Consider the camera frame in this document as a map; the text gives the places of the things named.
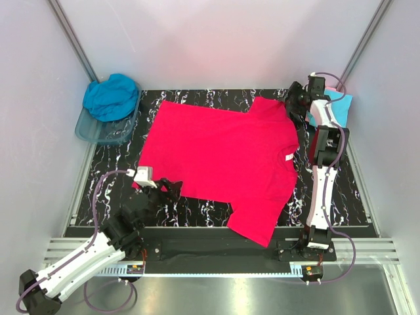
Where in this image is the left aluminium corner post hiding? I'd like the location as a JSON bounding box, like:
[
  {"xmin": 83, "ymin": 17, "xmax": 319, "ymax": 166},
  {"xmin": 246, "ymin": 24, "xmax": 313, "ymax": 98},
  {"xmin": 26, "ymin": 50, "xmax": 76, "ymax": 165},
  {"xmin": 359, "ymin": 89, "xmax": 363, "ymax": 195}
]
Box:
[{"xmin": 47, "ymin": 0, "xmax": 99, "ymax": 81}]

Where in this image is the white slotted cable duct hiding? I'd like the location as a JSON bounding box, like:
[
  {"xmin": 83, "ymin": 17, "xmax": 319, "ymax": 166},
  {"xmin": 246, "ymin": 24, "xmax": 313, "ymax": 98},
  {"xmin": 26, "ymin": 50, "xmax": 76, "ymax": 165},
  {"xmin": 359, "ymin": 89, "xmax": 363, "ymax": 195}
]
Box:
[{"xmin": 97, "ymin": 264, "xmax": 145, "ymax": 278}]

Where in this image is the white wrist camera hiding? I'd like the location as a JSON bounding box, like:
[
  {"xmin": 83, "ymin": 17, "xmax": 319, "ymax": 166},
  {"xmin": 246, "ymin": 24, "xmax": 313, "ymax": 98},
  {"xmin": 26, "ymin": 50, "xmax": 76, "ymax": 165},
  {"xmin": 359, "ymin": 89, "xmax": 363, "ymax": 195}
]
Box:
[
  {"xmin": 307, "ymin": 74, "xmax": 326, "ymax": 99},
  {"xmin": 127, "ymin": 166, "xmax": 158, "ymax": 189}
]

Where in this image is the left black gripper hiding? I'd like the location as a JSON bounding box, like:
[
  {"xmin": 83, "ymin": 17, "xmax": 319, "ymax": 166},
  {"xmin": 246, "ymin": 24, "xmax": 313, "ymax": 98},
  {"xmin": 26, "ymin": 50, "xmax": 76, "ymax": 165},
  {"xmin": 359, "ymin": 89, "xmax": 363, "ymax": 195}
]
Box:
[{"xmin": 138, "ymin": 178, "xmax": 182, "ymax": 228}]

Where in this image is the right aluminium corner post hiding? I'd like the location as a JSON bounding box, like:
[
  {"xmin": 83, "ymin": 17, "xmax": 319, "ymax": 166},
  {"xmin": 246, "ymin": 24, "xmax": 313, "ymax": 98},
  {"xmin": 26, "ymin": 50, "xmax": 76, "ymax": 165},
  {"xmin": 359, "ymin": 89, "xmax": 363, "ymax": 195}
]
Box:
[{"xmin": 336, "ymin": 0, "xmax": 394, "ymax": 92}]

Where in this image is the red t shirt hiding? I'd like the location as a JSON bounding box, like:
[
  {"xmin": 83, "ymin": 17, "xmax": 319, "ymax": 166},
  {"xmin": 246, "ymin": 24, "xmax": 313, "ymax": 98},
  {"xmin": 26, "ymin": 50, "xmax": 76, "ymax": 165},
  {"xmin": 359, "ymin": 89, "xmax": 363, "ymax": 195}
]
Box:
[{"xmin": 138, "ymin": 96, "xmax": 299, "ymax": 247}]

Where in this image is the clear teal plastic bin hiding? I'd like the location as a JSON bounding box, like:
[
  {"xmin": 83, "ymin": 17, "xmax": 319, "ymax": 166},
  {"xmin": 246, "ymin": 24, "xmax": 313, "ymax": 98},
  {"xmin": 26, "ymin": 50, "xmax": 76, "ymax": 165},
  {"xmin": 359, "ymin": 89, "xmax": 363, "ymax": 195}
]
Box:
[{"xmin": 75, "ymin": 83, "xmax": 142, "ymax": 146}]

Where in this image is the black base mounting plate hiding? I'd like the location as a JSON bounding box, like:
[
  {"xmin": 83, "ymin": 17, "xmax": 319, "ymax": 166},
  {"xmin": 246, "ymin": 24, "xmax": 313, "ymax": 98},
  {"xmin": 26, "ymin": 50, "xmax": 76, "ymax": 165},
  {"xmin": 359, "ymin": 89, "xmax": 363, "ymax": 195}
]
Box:
[{"xmin": 140, "ymin": 227, "xmax": 336, "ymax": 275}]

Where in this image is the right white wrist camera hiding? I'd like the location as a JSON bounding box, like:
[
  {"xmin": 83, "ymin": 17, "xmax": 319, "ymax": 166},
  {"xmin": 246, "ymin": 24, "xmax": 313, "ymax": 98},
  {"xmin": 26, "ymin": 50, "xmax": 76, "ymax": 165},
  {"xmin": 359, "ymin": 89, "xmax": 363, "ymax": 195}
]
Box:
[{"xmin": 307, "ymin": 74, "xmax": 326, "ymax": 99}]

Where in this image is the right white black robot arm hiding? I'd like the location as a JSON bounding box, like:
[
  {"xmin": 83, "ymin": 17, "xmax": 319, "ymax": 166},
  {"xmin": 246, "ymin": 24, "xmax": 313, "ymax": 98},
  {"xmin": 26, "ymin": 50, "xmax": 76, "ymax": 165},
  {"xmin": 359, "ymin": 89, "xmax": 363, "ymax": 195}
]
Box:
[{"xmin": 285, "ymin": 76, "xmax": 349, "ymax": 261}]

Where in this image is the blue crumpled t shirt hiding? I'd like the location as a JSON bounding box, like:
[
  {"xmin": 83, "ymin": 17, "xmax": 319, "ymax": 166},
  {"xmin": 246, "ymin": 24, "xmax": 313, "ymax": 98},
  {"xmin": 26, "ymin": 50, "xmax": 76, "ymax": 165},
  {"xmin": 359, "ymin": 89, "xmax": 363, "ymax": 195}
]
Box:
[{"xmin": 82, "ymin": 73, "xmax": 139, "ymax": 123}]

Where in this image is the aluminium corner post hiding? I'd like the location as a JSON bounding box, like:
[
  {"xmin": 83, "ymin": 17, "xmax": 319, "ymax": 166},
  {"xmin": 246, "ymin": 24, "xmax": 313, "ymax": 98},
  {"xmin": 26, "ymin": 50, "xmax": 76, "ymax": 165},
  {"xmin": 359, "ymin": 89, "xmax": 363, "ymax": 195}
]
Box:
[
  {"xmin": 336, "ymin": 0, "xmax": 394, "ymax": 92},
  {"xmin": 47, "ymin": 0, "xmax": 99, "ymax": 81}
]

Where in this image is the folded light blue t shirt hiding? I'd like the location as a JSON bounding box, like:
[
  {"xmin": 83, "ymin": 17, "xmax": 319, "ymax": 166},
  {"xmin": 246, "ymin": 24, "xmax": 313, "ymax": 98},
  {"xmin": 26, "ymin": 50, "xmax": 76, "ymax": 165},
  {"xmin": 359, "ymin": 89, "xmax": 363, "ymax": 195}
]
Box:
[{"xmin": 324, "ymin": 89, "xmax": 353, "ymax": 127}]

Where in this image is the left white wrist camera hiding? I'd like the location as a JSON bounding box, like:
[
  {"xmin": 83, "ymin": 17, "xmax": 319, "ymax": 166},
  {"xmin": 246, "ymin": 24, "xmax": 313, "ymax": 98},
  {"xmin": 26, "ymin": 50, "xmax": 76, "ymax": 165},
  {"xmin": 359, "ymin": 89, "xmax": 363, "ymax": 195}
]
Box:
[{"xmin": 127, "ymin": 166, "xmax": 158, "ymax": 189}]

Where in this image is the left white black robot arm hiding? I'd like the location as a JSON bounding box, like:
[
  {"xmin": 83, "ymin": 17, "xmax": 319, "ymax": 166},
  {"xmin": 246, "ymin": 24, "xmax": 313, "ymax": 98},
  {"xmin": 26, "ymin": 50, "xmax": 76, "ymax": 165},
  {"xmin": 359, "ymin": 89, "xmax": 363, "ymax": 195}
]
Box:
[{"xmin": 16, "ymin": 178, "xmax": 182, "ymax": 314}]

